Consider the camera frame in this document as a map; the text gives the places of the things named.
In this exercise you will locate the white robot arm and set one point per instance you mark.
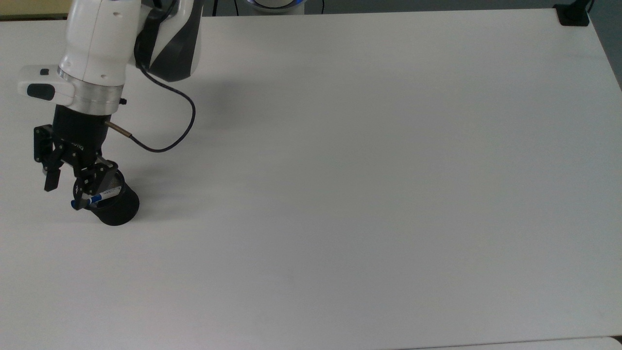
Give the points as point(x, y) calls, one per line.
point(97, 39)

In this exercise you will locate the yellow wooden table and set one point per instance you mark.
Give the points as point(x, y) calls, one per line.
point(29, 7)

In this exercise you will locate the black mesh pen cup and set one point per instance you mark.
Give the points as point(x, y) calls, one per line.
point(119, 206)

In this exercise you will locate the blue and white marker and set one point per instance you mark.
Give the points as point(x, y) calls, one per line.
point(99, 198)

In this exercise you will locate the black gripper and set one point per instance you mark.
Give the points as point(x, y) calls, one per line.
point(80, 131)

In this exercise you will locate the black corner table clamp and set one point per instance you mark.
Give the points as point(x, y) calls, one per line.
point(573, 13)

